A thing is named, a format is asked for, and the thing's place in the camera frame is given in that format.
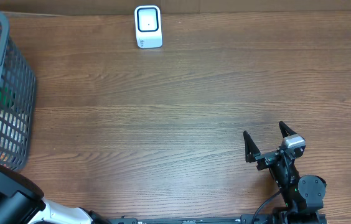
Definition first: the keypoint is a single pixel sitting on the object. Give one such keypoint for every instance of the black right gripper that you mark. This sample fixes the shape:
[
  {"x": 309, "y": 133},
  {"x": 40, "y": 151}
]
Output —
[{"x": 266, "y": 159}]

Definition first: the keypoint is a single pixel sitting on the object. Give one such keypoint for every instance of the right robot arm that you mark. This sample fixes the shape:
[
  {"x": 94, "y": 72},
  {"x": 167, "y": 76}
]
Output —
[{"x": 303, "y": 195}]

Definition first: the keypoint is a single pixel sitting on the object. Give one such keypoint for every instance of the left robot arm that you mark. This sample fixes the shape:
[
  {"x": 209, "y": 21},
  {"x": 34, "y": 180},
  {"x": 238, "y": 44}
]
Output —
[{"x": 21, "y": 201}]

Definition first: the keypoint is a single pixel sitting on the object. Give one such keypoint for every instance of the white barcode scanner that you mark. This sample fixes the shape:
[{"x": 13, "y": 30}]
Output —
[{"x": 147, "y": 19}]

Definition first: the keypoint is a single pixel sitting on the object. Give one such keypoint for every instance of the grey plastic mesh basket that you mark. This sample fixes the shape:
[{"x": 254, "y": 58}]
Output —
[{"x": 17, "y": 101}]

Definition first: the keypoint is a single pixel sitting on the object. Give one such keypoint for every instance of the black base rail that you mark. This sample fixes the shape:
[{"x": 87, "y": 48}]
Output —
[{"x": 188, "y": 221}]

